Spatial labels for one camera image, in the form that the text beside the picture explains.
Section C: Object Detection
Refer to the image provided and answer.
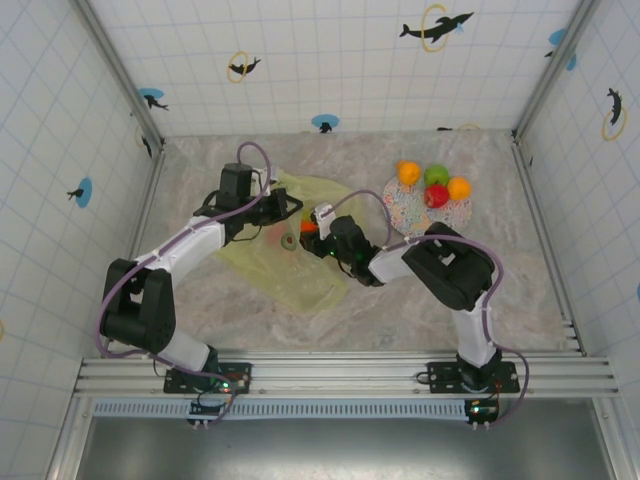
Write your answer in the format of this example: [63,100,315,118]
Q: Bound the aluminium side rail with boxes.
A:
[127,142,167,266]
[510,130,587,357]

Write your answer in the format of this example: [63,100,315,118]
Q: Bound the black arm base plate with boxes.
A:
[413,358,519,395]
[164,360,254,396]

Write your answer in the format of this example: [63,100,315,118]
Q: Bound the green toy apple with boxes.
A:
[423,164,450,189]

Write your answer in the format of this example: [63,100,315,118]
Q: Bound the white slotted cable duct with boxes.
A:
[92,398,501,419]

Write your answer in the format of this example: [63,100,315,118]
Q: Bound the aluminium frame post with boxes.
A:
[513,0,599,139]
[69,0,166,154]

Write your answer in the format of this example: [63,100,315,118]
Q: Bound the red wrinkled toy fruit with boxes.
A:
[423,183,450,209]

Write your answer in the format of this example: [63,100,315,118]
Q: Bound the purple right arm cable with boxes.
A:
[327,188,531,430]

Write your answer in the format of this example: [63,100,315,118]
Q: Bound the small controller board with wires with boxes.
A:
[464,397,501,431]
[187,382,237,429]

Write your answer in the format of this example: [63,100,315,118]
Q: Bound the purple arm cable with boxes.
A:
[96,141,276,426]
[327,188,531,430]

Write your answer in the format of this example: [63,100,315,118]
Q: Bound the yellow-orange pear-shaped toy fruit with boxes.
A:
[397,159,422,186]

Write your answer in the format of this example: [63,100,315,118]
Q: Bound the whale and dolphin ring sticker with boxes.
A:
[398,3,475,54]

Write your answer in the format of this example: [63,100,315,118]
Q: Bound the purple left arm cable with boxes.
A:
[96,141,276,426]

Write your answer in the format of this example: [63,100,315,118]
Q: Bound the colourful patterned round plate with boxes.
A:
[382,177,475,239]

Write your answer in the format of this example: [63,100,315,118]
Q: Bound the dolphin yellow ring sticker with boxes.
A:
[601,87,629,141]
[227,50,262,84]

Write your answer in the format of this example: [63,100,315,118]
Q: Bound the long aluminium frame rail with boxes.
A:
[73,349,621,399]

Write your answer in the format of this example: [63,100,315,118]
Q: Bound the yellow printed plastic bag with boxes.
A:
[212,167,359,315]

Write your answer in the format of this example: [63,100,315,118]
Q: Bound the black fish blue circle sticker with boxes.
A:
[544,28,578,71]
[138,87,170,112]
[311,113,340,135]
[67,177,94,208]

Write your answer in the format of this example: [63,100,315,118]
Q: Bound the round orange toy fruit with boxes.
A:
[447,177,473,202]

